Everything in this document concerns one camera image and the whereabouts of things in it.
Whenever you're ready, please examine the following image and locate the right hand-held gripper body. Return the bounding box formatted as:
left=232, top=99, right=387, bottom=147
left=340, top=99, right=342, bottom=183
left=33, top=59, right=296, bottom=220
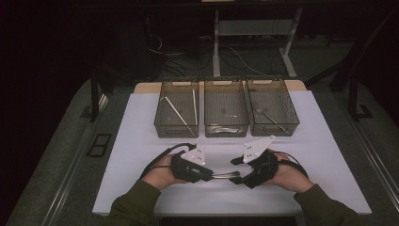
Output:
left=242, top=135, right=279, bottom=189

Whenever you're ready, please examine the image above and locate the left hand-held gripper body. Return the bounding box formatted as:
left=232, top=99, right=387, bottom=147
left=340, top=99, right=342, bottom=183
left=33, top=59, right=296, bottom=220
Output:
left=170, top=144, right=210, bottom=184

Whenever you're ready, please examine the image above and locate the metal knife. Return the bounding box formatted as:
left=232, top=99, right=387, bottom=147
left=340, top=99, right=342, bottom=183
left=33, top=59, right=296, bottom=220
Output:
left=211, top=170, right=241, bottom=180

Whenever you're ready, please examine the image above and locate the smoky transparent plastic bin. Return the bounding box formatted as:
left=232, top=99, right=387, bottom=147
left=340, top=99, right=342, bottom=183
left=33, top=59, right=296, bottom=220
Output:
left=246, top=77, right=300, bottom=137
left=203, top=78, right=250, bottom=138
left=153, top=78, right=200, bottom=139

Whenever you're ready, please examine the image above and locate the white chopstick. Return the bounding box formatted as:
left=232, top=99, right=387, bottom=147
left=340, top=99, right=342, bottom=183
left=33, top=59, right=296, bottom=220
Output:
left=159, top=95, right=196, bottom=138
left=191, top=89, right=199, bottom=126

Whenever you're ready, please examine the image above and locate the person's left hand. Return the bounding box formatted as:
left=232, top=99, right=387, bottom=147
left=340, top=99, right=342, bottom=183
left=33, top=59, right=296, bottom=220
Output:
left=142, top=153, right=189, bottom=191

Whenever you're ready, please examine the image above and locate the person's right hand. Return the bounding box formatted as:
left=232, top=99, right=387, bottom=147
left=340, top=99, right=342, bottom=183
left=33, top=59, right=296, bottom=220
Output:
left=266, top=152, right=314, bottom=193

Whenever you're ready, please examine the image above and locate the black metal stand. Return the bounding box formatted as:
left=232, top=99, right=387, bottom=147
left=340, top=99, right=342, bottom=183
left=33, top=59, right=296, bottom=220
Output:
left=305, top=8, right=375, bottom=121

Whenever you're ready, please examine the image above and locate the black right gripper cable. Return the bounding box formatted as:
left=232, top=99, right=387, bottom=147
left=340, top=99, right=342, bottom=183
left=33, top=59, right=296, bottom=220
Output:
left=271, top=151, right=310, bottom=180

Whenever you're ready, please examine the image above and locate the black rectangular floor frame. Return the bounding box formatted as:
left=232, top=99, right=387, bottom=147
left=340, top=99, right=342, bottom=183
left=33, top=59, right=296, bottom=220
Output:
left=87, top=133, right=112, bottom=158

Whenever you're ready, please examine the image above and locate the bundle of floor cables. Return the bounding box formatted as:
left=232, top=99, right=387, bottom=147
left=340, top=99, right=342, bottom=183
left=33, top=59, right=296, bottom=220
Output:
left=147, top=31, right=271, bottom=79

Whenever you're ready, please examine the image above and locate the white metal desk frame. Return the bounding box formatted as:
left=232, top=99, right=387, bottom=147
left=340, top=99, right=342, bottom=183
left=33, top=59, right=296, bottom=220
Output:
left=212, top=8, right=304, bottom=79

